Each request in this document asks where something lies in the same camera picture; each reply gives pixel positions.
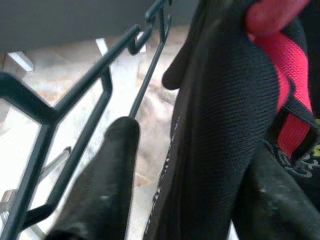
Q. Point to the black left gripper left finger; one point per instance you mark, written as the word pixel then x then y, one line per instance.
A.
pixel 100 187

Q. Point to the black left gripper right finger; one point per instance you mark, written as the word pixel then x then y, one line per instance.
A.
pixel 275 205

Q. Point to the black shirt with red trim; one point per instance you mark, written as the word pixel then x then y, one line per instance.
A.
pixel 225 100

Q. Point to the red plastic hanger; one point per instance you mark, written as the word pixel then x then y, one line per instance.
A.
pixel 270 17

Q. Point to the black plastic hanger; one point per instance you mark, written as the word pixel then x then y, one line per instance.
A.
pixel 82 82

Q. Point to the black TV console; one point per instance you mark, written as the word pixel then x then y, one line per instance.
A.
pixel 62 20

